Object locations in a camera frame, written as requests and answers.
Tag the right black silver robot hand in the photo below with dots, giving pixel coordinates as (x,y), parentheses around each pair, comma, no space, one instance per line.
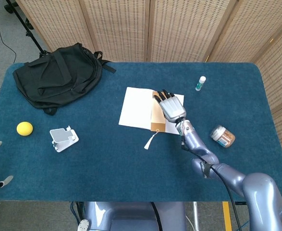
(173,108)

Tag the brown cream bookmark with tassel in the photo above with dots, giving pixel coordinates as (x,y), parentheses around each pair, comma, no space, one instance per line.
(158,115)

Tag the white book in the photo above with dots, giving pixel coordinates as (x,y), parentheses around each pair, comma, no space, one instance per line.
(136,108)

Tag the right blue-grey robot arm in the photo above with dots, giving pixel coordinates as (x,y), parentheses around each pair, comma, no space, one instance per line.
(258,190)

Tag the yellow ball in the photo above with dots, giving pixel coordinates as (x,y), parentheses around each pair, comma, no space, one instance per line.
(24,128)

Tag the white green glue stick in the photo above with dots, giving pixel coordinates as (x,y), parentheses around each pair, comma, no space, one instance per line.
(200,84)

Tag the clear jar with brown contents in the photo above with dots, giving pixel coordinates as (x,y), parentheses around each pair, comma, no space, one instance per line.
(221,136)

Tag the white phone stand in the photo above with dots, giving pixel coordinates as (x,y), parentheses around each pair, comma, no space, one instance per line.
(60,136)

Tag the blue table mat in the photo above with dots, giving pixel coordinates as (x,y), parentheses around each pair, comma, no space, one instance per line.
(107,168)

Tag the black backpack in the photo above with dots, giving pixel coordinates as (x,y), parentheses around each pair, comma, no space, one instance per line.
(56,77)

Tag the woven wooden folding screen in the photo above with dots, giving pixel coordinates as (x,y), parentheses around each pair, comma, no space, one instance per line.
(119,29)

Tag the white metal pole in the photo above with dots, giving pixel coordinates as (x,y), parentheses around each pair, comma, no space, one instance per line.
(196,216)

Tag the blue-grey robot torso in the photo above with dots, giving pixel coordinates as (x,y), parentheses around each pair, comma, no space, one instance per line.
(131,216)

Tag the yellow floor tape strip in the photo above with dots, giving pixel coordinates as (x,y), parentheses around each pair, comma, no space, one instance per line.
(226,216)

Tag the black tripod stand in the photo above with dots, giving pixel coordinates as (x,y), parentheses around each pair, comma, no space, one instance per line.
(23,22)

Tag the silver metal flange bracket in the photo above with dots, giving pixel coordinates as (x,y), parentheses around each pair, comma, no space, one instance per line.
(83,225)

